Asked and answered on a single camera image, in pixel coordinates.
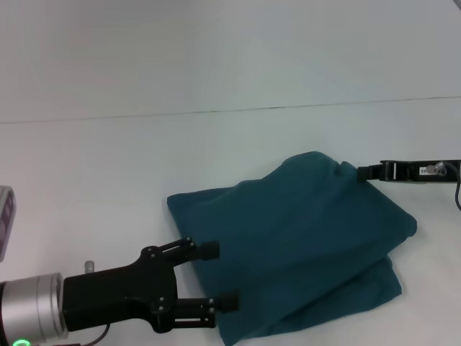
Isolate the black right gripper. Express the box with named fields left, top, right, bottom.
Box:
left=356, top=159, right=461, bottom=185

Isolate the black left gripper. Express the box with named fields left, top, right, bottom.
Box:
left=61, top=236, right=241, bottom=334

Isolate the teal blue shirt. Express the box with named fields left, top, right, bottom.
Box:
left=166, top=151, right=419, bottom=346

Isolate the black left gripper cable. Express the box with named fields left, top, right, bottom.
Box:
left=32, top=322, right=112, bottom=346

